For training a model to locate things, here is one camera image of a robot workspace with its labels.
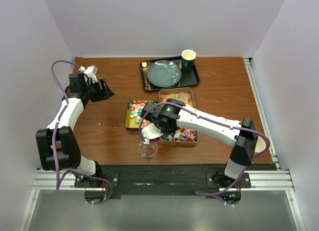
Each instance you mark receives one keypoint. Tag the blue ceramic plate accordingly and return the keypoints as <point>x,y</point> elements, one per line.
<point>164,73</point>

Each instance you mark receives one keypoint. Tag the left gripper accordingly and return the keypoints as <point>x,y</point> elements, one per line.
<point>104,93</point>

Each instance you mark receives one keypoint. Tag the dark green cup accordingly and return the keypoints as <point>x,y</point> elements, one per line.
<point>188,57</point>

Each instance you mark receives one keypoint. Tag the gold spoon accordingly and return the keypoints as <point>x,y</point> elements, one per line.
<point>145,69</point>

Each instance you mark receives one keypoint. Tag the black serving tray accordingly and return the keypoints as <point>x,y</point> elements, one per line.
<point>188,78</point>

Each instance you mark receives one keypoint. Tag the purple plastic scoop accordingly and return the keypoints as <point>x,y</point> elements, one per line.
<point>155,140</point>

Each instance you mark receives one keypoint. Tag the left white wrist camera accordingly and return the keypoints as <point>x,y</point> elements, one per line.
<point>89,73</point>

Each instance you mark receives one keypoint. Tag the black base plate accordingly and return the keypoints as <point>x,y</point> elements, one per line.
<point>162,180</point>

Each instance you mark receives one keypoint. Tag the aluminium frame rail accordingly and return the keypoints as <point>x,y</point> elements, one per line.
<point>265,201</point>

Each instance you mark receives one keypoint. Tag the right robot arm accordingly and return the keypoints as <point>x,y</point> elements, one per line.
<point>167,117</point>

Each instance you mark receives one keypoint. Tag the tin of gummy candies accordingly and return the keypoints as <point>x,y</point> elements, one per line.
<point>183,94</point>

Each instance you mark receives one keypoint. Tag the tin of lollipops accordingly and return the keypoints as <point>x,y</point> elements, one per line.
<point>181,138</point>

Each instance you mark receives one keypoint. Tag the yellow mug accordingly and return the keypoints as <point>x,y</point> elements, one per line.
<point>260,147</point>

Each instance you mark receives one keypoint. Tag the gold tin of star candies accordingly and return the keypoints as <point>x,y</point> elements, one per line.
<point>134,115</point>

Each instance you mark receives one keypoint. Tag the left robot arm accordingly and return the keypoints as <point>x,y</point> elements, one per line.
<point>57,145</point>

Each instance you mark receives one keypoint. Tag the clear glass jar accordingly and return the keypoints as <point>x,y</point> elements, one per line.
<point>148,151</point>

